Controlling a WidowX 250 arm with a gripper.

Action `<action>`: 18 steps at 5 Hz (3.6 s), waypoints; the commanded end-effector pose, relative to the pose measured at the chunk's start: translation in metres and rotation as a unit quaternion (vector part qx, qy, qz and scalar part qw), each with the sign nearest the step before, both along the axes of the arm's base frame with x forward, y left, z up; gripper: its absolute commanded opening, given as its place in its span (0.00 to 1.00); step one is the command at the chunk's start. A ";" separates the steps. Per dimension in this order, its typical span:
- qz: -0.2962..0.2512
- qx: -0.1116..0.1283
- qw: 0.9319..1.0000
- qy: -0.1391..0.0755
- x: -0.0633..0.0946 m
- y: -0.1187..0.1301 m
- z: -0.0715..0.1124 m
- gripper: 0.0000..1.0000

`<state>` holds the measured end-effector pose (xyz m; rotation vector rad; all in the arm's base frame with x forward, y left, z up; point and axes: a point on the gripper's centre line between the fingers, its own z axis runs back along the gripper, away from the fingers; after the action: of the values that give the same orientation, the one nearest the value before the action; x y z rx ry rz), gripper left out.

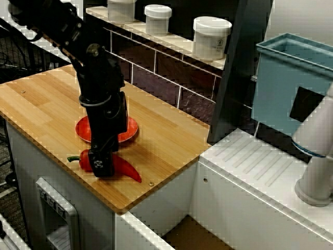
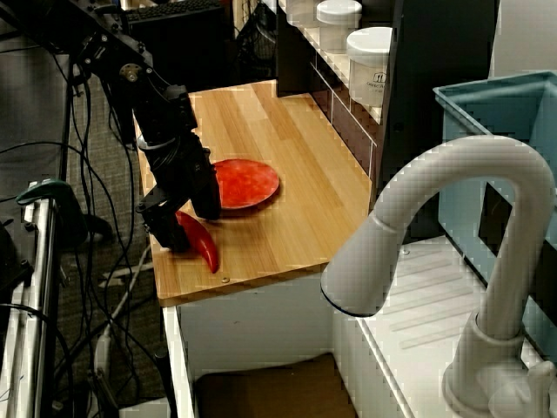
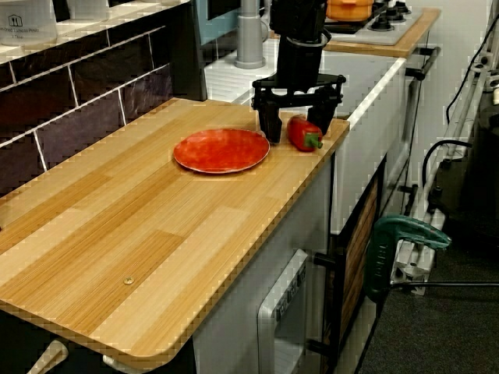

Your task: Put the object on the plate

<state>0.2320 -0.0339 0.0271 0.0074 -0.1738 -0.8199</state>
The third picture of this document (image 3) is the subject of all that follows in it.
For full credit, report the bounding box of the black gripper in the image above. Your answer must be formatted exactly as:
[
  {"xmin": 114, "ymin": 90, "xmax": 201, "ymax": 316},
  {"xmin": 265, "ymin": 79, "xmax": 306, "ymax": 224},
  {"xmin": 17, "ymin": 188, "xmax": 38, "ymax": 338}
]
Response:
[{"xmin": 252, "ymin": 36, "xmax": 347, "ymax": 145}]

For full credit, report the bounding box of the red toy bell pepper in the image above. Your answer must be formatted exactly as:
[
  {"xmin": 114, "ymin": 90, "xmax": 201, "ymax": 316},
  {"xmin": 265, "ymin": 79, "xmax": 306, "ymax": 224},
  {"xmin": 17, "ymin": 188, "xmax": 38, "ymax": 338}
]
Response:
[{"xmin": 287, "ymin": 115, "xmax": 325, "ymax": 153}]

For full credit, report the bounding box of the red round plate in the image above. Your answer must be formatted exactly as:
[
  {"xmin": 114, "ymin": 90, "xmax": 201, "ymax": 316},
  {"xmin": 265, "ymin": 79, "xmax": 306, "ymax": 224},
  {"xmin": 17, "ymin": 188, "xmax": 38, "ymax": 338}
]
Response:
[{"xmin": 173, "ymin": 128, "xmax": 271, "ymax": 175}]

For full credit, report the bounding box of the white toy sink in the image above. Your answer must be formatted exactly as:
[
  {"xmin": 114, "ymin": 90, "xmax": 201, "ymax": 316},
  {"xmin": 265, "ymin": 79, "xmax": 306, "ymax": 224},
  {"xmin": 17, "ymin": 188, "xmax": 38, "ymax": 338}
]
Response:
[{"xmin": 204, "ymin": 37, "xmax": 409, "ymax": 235}]

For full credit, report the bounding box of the grey toy faucet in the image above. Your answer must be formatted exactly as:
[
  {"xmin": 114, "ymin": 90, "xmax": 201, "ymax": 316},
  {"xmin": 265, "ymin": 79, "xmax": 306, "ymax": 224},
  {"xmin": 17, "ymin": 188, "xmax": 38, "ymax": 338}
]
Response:
[{"xmin": 235, "ymin": 0, "xmax": 273, "ymax": 70}]

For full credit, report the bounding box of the grey toy stove top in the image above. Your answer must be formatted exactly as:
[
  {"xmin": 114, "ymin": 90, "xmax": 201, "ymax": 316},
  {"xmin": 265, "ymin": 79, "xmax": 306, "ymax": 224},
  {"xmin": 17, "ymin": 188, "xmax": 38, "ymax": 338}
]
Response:
[{"xmin": 323, "ymin": 6, "xmax": 424, "ymax": 46}]

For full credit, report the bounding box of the orange toy pot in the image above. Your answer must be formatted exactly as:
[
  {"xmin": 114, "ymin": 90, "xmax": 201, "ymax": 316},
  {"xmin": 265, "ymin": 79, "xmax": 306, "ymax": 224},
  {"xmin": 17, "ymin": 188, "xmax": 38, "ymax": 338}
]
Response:
[{"xmin": 325, "ymin": 0, "xmax": 374, "ymax": 23}]

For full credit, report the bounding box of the teal toy microwave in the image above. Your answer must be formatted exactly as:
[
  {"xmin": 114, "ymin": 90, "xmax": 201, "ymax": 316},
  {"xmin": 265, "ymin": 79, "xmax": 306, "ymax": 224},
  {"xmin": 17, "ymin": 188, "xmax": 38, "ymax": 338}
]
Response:
[{"xmin": 194, "ymin": 0, "xmax": 245, "ymax": 41}]

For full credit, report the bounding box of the wooden stove counter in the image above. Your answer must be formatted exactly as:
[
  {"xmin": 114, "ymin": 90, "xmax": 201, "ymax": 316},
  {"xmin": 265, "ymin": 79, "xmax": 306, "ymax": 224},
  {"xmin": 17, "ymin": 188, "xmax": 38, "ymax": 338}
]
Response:
[{"xmin": 323, "ymin": 7, "xmax": 442, "ymax": 58}]

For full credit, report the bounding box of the black towel bar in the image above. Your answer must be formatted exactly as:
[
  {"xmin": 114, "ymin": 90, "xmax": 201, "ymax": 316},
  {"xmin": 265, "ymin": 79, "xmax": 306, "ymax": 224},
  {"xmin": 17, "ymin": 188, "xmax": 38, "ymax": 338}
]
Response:
[{"xmin": 405, "ymin": 45, "xmax": 442, "ymax": 81}]

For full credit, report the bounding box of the wooden cabinet panel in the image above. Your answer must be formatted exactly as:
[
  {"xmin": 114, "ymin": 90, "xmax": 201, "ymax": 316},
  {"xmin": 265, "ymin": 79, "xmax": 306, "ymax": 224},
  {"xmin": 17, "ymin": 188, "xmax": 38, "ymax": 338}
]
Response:
[{"xmin": 338, "ymin": 178, "xmax": 381, "ymax": 344}]

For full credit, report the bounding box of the dark equipment box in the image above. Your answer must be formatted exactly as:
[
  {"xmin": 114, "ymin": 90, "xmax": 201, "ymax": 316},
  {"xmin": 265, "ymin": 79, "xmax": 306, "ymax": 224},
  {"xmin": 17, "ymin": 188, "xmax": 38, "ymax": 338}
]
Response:
[{"xmin": 440, "ymin": 91, "xmax": 499, "ymax": 237}]

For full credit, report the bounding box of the white toy oven door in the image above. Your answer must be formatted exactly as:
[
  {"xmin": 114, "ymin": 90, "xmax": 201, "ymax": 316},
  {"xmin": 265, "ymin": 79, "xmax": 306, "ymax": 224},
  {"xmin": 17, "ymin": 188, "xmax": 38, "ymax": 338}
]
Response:
[{"xmin": 256, "ymin": 249, "xmax": 310, "ymax": 374}]

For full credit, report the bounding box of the plain white container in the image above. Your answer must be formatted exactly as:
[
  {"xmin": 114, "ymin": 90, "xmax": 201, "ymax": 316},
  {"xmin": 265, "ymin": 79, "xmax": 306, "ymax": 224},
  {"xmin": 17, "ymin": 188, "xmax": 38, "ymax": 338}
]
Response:
[{"xmin": 64, "ymin": 0, "xmax": 111, "ymax": 22}]

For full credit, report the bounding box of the white printed container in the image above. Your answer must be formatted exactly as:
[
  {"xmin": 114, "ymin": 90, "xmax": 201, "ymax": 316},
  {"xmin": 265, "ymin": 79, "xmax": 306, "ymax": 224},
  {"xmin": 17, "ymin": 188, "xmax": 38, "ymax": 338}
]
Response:
[{"xmin": 0, "ymin": 0, "xmax": 59, "ymax": 46}]

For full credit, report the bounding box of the black kitchen post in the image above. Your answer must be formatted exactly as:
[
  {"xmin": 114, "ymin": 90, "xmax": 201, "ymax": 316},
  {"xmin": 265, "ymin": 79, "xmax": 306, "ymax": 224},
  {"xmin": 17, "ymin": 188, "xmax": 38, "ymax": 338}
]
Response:
[{"xmin": 170, "ymin": 0, "xmax": 209, "ymax": 101}]

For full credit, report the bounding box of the thick black looped cable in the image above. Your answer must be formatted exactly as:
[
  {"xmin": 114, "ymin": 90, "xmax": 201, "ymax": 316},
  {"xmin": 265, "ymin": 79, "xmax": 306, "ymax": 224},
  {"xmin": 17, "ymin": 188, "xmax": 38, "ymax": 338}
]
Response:
[{"xmin": 422, "ymin": 139, "xmax": 475, "ymax": 192}]

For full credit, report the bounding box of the black cabinet handle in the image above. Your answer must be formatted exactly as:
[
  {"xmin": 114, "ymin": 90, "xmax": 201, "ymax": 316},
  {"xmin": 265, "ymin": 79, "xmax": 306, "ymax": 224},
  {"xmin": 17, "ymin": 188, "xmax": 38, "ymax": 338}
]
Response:
[
  {"xmin": 313, "ymin": 252, "xmax": 345, "ymax": 270},
  {"xmin": 306, "ymin": 337, "xmax": 333, "ymax": 354},
  {"xmin": 400, "ymin": 182, "xmax": 420, "ymax": 216}
]

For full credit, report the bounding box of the aluminium profile frame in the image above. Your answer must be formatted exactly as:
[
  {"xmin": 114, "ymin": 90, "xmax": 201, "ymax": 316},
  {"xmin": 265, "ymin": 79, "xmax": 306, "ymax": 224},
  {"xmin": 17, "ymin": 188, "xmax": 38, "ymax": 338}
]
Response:
[{"xmin": 389, "ymin": 37, "xmax": 499, "ymax": 297}]

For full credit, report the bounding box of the thin black hanging cable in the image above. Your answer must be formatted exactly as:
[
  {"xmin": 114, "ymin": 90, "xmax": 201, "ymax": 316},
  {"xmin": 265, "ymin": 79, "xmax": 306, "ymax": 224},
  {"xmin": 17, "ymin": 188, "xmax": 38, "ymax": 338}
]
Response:
[{"xmin": 445, "ymin": 21, "xmax": 499, "ymax": 128}]

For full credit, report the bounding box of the white clamp handle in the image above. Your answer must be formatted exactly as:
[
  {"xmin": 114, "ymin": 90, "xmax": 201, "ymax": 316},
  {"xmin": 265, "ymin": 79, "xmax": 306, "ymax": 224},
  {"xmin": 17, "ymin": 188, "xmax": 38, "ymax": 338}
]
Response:
[
  {"xmin": 101, "ymin": 352, "xmax": 130, "ymax": 369},
  {"xmin": 26, "ymin": 339, "xmax": 69, "ymax": 374}
]

